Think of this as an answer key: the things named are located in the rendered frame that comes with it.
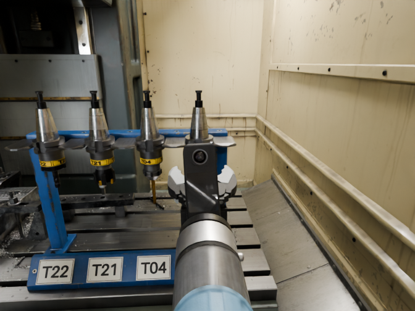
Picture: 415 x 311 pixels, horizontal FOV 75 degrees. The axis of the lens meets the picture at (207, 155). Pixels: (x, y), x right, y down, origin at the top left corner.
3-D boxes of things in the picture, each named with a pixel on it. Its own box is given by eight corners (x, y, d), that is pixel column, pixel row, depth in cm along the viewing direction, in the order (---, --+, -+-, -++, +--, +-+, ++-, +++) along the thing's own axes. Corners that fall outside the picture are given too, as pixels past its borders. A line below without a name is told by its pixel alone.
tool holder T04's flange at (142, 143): (165, 144, 64) (164, 133, 64) (164, 152, 59) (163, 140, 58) (138, 144, 64) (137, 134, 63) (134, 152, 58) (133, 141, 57)
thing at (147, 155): (163, 157, 65) (162, 144, 64) (162, 165, 60) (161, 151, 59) (141, 158, 64) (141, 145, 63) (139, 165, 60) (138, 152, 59)
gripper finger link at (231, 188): (217, 179, 50) (199, 202, 42) (217, 170, 49) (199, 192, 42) (242, 183, 48) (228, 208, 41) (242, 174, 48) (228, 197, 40)
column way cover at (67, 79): (108, 174, 123) (93, 53, 107) (0, 176, 121) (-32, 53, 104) (112, 170, 128) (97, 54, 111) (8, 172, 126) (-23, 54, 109)
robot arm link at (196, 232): (173, 241, 29) (247, 238, 30) (175, 217, 33) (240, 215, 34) (176, 293, 32) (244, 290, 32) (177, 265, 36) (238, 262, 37)
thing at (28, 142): (27, 151, 56) (26, 147, 56) (0, 152, 56) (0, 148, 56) (44, 142, 63) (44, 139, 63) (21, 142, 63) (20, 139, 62)
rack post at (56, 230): (62, 259, 70) (39, 150, 60) (41, 260, 70) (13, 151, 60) (77, 236, 79) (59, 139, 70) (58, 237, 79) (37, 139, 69)
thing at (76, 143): (81, 150, 57) (81, 147, 57) (55, 151, 57) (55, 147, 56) (92, 141, 63) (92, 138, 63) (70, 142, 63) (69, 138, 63)
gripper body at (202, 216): (181, 221, 48) (178, 273, 36) (179, 177, 45) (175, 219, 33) (223, 219, 48) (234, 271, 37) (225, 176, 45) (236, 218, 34)
